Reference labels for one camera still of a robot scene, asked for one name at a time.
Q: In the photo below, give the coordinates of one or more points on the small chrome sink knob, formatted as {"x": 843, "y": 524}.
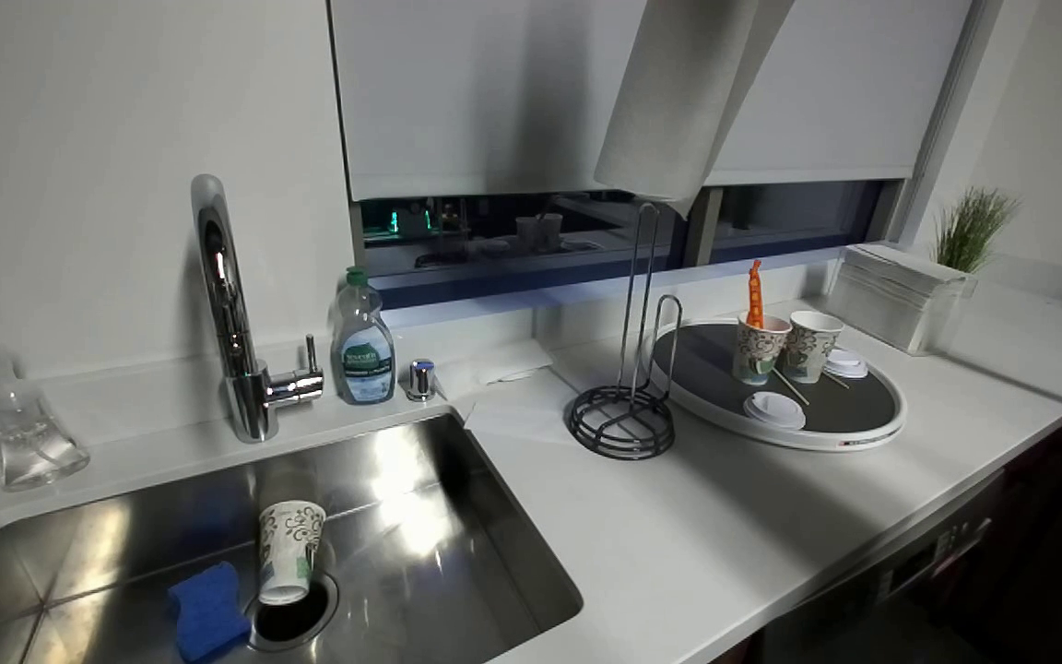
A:
{"x": 417, "y": 379}

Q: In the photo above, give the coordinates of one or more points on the dish soap bottle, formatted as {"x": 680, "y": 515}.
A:
{"x": 363, "y": 347}

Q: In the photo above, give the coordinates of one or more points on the black wire paper towel stand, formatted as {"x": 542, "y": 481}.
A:
{"x": 626, "y": 418}

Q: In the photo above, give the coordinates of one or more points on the patterned paper cup with orange tool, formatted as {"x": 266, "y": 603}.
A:
{"x": 757, "y": 351}

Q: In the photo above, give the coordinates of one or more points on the white planter box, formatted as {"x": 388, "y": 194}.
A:
{"x": 893, "y": 295}

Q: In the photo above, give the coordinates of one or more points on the green potted plant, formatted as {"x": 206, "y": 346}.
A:
{"x": 972, "y": 228}

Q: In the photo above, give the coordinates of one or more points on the chrome kitchen faucet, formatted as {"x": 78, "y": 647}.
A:
{"x": 248, "y": 389}

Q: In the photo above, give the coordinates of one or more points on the patterned paper cup in sink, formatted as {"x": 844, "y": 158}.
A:
{"x": 287, "y": 551}

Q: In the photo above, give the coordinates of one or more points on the stainless steel sink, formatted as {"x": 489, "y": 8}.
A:
{"x": 424, "y": 557}

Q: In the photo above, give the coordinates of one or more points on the orange plastic tool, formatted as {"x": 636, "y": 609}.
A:
{"x": 753, "y": 314}

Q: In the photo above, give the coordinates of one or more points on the white roller window blind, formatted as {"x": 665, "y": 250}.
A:
{"x": 478, "y": 99}

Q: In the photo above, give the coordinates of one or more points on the white plastic cup lid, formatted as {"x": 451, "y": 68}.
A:
{"x": 776, "y": 411}

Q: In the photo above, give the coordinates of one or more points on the patterned paper cup on tray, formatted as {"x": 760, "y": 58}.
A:
{"x": 810, "y": 346}

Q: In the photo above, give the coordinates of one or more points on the blue sponge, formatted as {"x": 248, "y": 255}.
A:
{"x": 206, "y": 613}

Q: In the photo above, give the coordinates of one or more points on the oval black tray white rim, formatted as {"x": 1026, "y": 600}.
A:
{"x": 695, "y": 367}

